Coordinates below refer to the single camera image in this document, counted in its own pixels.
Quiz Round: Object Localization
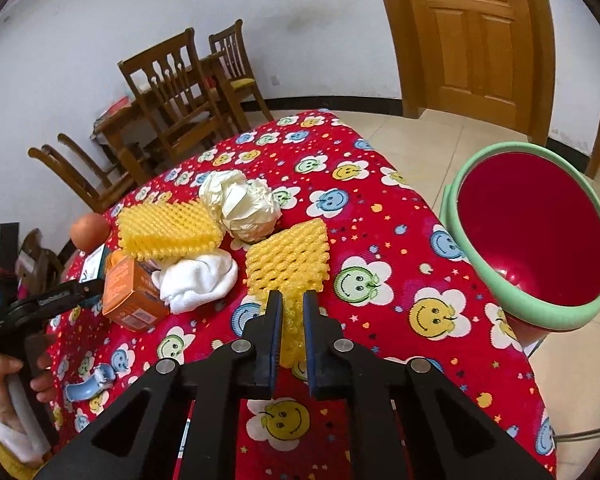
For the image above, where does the orange cardboard box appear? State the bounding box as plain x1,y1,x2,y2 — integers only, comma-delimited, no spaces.
102,251,170,332

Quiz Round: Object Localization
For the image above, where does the wooden door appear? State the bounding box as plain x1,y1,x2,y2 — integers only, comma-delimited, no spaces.
370,0,557,147

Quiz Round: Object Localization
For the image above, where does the large wooden chair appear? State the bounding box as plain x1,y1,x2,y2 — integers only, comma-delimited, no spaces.
118,28,233,162

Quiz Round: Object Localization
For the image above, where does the teal and white box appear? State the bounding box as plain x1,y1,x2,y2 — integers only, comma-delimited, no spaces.
78,246,112,311

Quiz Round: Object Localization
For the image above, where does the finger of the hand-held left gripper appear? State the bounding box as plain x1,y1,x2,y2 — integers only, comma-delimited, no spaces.
0,223,20,313
10,280,106,332

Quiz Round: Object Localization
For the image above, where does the dark wooden chair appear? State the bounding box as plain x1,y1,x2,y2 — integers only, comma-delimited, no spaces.
19,229,65,295

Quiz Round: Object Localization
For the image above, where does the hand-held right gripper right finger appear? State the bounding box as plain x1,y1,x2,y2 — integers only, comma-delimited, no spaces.
302,290,556,480

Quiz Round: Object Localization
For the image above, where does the yellow foam fruit net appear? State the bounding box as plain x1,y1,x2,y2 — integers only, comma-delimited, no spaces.
116,199,226,262
245,218,331,378

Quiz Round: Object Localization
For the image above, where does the red basin with green rim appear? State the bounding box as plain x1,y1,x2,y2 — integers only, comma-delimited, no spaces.
439,142,600,347

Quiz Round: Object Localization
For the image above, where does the blue plastic clip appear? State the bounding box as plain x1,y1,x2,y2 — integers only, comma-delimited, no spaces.
64,365,117,404

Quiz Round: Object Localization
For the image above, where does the red apple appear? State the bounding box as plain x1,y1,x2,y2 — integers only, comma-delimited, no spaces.
70,213,110,253

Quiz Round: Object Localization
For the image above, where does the white cloth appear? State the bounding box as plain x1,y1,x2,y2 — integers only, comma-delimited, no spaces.
152,252,239,315

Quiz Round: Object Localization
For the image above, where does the wooden dining table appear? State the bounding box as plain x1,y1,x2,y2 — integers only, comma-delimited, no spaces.
92,51,227,183

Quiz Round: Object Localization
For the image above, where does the person's left hand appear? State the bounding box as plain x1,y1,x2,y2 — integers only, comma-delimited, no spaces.
0,354,57,413

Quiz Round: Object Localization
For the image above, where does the curved back wooden chair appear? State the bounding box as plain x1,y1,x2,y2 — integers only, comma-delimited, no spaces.
28,144,112,214
57,133,131,191

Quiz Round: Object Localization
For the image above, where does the red smiley flower tablecloth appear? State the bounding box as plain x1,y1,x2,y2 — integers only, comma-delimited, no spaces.
50,109,559,480

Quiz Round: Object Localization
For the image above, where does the wooden chair with yellow cushion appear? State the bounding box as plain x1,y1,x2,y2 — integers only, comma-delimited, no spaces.
208,19,274,133

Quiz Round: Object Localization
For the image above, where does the cream paper ball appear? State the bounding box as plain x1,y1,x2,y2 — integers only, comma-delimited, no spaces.
199,169,283,244

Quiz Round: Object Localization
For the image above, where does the person's left forearm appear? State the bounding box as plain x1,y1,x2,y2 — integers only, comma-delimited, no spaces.
0,405,51,480

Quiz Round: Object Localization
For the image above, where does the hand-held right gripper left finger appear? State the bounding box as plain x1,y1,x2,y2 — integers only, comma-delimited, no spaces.
32,290,284,480

